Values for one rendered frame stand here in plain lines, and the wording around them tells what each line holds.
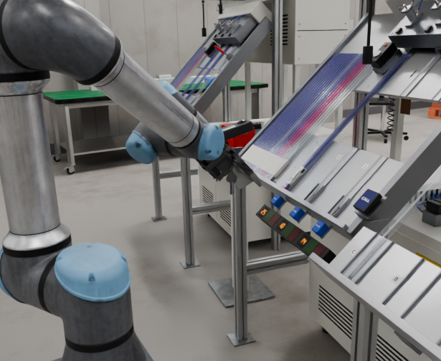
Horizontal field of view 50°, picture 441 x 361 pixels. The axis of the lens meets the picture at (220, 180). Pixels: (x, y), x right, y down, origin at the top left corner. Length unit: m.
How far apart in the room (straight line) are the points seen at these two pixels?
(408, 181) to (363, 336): 0.35
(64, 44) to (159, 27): 5.08
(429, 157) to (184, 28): 5.01
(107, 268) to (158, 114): 0.28
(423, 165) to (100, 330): 0.73
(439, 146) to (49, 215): 0.80
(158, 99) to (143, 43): 4.87
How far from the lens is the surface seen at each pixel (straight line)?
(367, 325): 1.12
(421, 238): 1.37
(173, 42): 5.86
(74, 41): 0.73
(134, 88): 0.81
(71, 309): 0.82
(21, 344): 2.11
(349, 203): 1.12
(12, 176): 0.85
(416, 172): 1.10
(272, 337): 1.97
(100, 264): 0.80
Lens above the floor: 1.11
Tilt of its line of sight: 16 degrees down
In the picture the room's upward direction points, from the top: 2 degrees counter-clockwise
